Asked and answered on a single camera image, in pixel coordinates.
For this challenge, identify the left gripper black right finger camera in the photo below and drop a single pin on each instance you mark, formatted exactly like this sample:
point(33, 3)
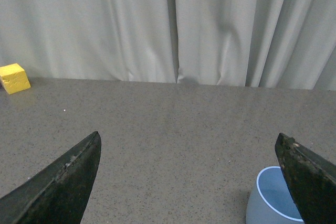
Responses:
point(310, 179)

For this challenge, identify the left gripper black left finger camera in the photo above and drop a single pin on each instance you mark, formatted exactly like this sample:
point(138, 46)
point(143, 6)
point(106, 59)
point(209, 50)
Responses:
point(60, 192)

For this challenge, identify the blue cup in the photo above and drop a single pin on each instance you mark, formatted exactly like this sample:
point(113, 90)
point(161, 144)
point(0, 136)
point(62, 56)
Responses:
point(270, 200)

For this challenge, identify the yellow foam cube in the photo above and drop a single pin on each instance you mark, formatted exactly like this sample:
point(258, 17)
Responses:
point(14, 78)

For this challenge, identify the grey curtain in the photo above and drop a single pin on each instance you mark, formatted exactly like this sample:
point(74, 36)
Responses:
point(253, 43)

